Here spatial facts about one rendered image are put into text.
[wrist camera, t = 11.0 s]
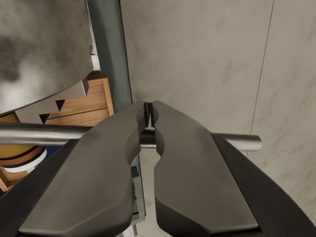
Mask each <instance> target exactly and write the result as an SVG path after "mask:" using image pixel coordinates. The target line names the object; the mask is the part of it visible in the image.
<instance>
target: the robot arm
mask: <svg viewBox="0 0 316 237"><path fill-rule="evenodd" d="M150 116H151V127H154V129H155V135H156V151H157V153H158V154H159V155H160V156H161V159H160V160H159V161H158V163H157V164H156V165H155V167H154V195H155V208H156V220H157V224H158V226H159V227H160V228H161V229H162V230H163V231H164V232H166V233H168V234H169V235H171V236H172V237H316V227H315V225H314V224H313V223H312V221H311V220H310V219H309V218H308V217H307V215H306V214H305V213H304V212H303V211H302V209H301V208H300V207H299V206H298V205H297V204H296V203H295V202H294V200H293V199H292V198H291V197H290V196H289V195H288V194H287V193H286V192H285V191H284V190H283V189H282V188H281V187H280V186H279V185H278V184H277V183H275V182H274V181H273V180H272V179H271V178H270V177H269V176H268V175H266V174H265V173H264V172H263V171H262V170H260V169H259V168H258V167H257V166H256V165H255V164H254V163H253V162H252V161H250V160H249V159H248V158H247V157H246V156H245V155H243V154H242V153H241V152H240V151H239V150H238V149H236V148H235V147H234V146H233V145H232V144H231V143H229V142H228V141H227V140H226V139H225V138H224V137H222V136H221V135H220V134H218V135H213V134H212V133H211V132H210V131H209V130H207V129H206V128H205V127H204V126H203V125H201V124H200V123H198V122H197V121H195V120H194V119H193V118H191V117H189V116H188V115H186V114H184V113H182V112H180V111H178V110H176V109H174V108H172V107H170V106H168V105H167V104H165V103H163V102H161V101H153V102H150V103H148V102H143V101H138V102H136V103H134V104H132V105H130V106H128V107H126V108H124V109H123V110H121V111H119V112H117V113H115V114H113V115H111V116H110V117H108V118H106V119H104V120H103V121H101V122H100V123H98V124H97V125H95V126H94V127H93V128H91V129H90V130H89V131H87V132H86V133H85V134H84V135H83V136H81V137H80V139H71V140H69V141H68V142H67V143H66V144H65V145H64V146H62V147H61V148H60V149H58V150H57V151H56V152H55V153H53V154H52V155H51V156H50V157H48V158H47V159H46V160H45V161H43V162H42V163H41V164H40V165H39V166H37V167H36V168H35V169H33V170H32V171H31V172H30V173H29V174H27V175H26V176H25V177H24V178H23V179H21V180H20V181H19V182H18V183H16V184H15V185H14V186H13V187H12V188H10V189H9V190H8V191H7V192H6V193H4V194H3V195H2V196H1V197H0V237H116V236H117V235H119V234H120V233H122V232H123V231H125V230H126V229H127V228H128V227H129V226H130V224H131V221H132V217H133V210H134V202H135V193H134V185H133V179H132V173H131V167H130V166H131V163H132V162H133V160H134V159H135V157H136V156H137V155H138V154H139V153H140V151H141V147H140V138H139V137H140V135H141V133H142V132H143V130H144V129H145V128H146V127H149V119H150Z"/></svg>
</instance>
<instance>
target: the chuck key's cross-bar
mask: <svg viewBox="0 0 316 237"><path fill-rule="evenodd" d="M91 128H93V126H70V125H52V124H34V123H16V122H0V144H4V145H40V146H64V145H65V144H66V143H67V142H68V141H69V140H71V139H80V137H81V136H83V135H84V134H85V133H86V132H87V131H89V130H90V129H91ZM212 134H213V135H218V134H220V135H221V136H222V137H224V138H225V139H226V140H227V141H228V142H229V143H231V144H232V145H233V146H234V147H235V148H236V149H238V150H239V151H258V150H259V149H260V148H261V145H262V142H261V139H260V137H259V136H257V135H249V134H223V133H212ZM139 138H140V147H141V148H148V149H156V135H155V130H151V129H144V130H143V132H142V133H141V135H140V137H139Z"/></svg>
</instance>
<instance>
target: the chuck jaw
mask: <svg viewBox="0 0 316 237"><path fill-rule="evenodd" d="M89 49H90V48H89ZM89 56H90V60H91V62H92V58H91V51H90V52H89ZM88 89H89V85H88V81H87V77H85V78H84V79H82V80H81V81H80V82H78V83H77V84H75V85H74V86H72V87H70V88H68V89H66V90H64V91H62V92H60V93H58V94H56V95H54V96H52V97H50V98H47V99H45V100H43V101H40V102H38V103H35V104H33V105H30V106H27V107H25V108H22V109H19V110H16V111H15V113H16V115H17V117H18V118H19V120H20V122H21V123H34V124H45V122H46V120H47V118H48V117H49V115H50V113H56V112H60V110H61V108H62V106H63V104H64V102H65V100H66V99H75V98H84V97H86V96H87V93H88Z"/></svg>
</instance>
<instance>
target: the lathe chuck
mask: <svg viewBox="0 0 316 237"><path fill-rule="evenodd" d="M89 48H90V49H89ZM90 51H91V58H92V62H91V60H90V56H89V52H90ZM95 62H96V57H95V51H94V46H93V42H92V37H91V32H90V28H89V23H88V18H87V13H86V8H85V3H84V0H0V116H2V115H5V114H8V113H11V112H14V111H16V110H19V109H22V108H25V107H27V106H30V105H33V104H35V103H38V102H40V101H43V100H45V99H47V98H50V97H52V96H54V95H56V94H58V93H60V92H62V91H64V90H66V89H68V88H70V87H72V86H74V85H75V84H77V83H78V82H80V81H81V80H82V79H84V78H85V77H86V76H87V75H88V74H90V72H91V71H92V70H93V69H94V66H93V63H95Z"/></svg>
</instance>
